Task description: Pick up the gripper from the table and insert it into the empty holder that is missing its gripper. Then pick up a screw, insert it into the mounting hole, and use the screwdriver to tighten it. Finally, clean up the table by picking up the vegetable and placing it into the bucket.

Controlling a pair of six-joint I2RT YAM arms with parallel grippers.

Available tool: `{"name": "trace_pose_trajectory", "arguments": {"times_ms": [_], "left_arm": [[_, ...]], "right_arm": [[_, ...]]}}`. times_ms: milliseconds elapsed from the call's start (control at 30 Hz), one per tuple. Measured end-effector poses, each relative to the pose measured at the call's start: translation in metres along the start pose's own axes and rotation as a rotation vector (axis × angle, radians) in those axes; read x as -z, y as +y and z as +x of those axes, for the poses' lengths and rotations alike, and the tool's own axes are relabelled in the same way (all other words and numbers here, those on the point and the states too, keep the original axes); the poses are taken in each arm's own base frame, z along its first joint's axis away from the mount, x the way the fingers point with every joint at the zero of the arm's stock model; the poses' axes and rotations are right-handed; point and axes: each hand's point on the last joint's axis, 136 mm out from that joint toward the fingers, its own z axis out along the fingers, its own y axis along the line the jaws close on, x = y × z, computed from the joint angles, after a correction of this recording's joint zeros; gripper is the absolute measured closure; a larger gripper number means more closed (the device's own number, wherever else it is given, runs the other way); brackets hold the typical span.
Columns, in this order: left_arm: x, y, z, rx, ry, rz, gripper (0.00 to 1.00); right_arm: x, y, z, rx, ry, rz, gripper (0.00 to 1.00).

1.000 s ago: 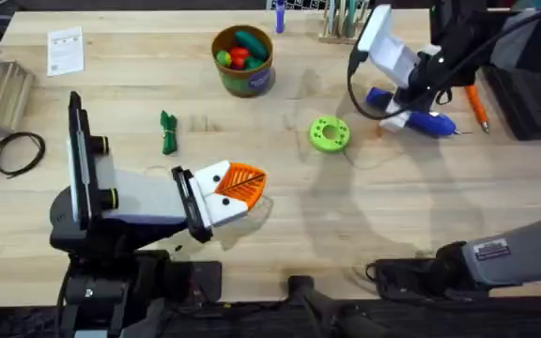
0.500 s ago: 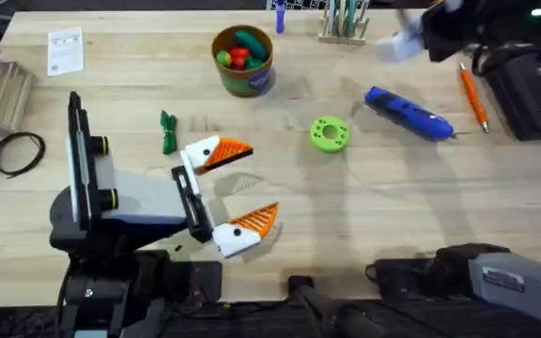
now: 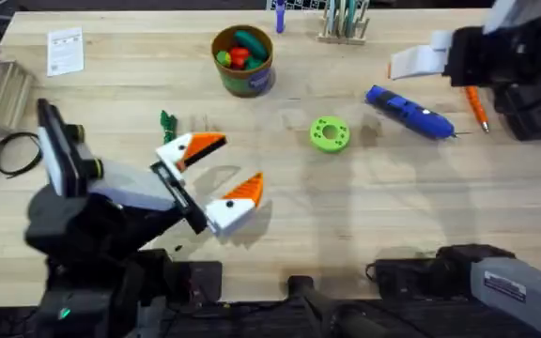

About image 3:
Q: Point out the wooden rack with tools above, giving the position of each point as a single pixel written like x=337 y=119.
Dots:
x=343 y=28

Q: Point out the white paper sheet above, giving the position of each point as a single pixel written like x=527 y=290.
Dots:
x=65 y=51

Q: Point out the green vegetable toy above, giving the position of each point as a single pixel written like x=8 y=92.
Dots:
x=168 y=127

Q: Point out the purple marker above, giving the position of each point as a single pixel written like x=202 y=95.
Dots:
x=280 y=16

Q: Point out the black rail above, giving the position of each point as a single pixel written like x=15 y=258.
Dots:
x=261 y=321

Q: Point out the blue electric screwdriver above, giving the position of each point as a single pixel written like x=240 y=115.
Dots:
x=406 y=112

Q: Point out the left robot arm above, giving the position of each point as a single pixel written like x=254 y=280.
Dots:
x=92 y=244

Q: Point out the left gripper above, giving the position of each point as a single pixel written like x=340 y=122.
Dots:
x=129 y=185

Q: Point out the left black wrist plate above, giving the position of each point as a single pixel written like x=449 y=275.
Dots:
x=61 y=150

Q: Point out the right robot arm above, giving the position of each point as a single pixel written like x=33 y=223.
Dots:
x=519 y=291

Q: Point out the brown tub with toys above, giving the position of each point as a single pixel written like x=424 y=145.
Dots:
x=244 y=77

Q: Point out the beige ridged box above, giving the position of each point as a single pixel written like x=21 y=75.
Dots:
x=10 y=94

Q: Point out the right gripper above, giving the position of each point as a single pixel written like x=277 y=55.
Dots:
x=486 y=58

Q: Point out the green disc with holes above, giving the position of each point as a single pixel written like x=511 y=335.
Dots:
x=319 y=141

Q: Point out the black case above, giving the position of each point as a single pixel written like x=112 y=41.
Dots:
x=533 y=112

